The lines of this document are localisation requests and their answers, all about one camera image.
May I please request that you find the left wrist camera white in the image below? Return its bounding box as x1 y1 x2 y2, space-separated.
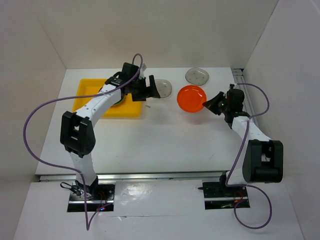
139 63 147 79

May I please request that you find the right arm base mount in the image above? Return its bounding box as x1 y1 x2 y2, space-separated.
197 182 250 210

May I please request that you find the grey translucent plate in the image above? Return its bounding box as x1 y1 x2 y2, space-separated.
155 79 172 98
185 67 210 86

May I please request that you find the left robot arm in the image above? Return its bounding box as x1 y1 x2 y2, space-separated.
60 62 161 200

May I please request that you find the aluminium rail right side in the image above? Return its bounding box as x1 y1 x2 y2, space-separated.
231 68 256 116

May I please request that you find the aluminium rail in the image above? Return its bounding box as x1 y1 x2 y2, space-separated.
39 171 225 182
231 68 256 116

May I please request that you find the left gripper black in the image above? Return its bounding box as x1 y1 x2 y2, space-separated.
129 74 160 102

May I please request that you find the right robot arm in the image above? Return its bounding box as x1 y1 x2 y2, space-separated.
202 84 284 196

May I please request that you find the yellow plastic bin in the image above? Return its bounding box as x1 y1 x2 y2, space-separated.
72 78 142 118

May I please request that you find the orange plate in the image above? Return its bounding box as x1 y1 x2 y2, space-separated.
176 85 207 113

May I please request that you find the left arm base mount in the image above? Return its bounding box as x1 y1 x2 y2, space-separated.
60 182 116 213

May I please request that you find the green plate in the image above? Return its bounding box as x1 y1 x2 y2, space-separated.
114 96 125 106

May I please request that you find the aluminium rail front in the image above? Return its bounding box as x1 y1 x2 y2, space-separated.
39 171 225 182

